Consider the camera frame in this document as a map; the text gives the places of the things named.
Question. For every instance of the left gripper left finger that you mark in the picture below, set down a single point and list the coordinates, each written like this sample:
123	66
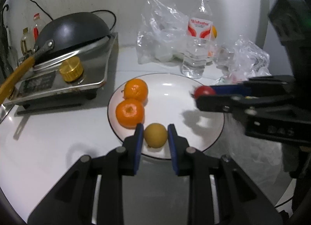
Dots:
71	199

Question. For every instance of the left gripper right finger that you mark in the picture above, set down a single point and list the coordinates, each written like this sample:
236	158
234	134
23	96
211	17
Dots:
239	200

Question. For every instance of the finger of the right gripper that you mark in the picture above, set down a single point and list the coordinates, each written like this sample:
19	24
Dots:
230	90
233	103

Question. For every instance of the red cherry tomato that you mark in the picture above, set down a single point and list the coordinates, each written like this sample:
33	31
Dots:
203	91

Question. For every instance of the yellow longan fruit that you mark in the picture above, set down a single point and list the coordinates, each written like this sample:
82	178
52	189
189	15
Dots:
155	135

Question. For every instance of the crumpled clear bag right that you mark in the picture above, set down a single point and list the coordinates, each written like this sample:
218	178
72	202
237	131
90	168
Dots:
240	61

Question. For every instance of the printed plastic bag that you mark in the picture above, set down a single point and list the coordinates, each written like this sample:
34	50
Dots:
262	160

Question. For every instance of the clear water bottle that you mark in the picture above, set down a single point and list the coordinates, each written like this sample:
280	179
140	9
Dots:
199	34

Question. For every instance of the orange with green leaf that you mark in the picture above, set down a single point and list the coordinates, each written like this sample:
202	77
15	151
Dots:
214	32

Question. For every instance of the lower mandarin on plate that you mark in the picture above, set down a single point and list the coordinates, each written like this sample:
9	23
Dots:
129	113

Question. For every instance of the mandarin on plate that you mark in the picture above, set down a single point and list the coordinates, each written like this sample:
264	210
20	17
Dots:
136	89
129	113

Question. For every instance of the clear bag behind bottle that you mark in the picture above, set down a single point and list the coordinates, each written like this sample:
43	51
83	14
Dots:
162	32

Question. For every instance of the upper mandarin on plate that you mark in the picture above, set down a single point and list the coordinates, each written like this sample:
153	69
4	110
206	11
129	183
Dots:
136	89

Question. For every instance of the steel gas stove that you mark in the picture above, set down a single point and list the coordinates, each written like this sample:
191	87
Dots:
43	87

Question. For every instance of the brass stove knob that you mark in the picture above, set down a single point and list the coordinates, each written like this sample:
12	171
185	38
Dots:
71	69

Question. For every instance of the black wok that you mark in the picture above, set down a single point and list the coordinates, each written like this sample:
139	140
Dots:
70	32

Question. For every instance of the red capped sauce bottle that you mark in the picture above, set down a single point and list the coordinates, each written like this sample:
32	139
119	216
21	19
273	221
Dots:
38	25

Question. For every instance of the yellow wooden wok handle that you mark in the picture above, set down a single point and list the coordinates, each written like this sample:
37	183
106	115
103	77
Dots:
10	82

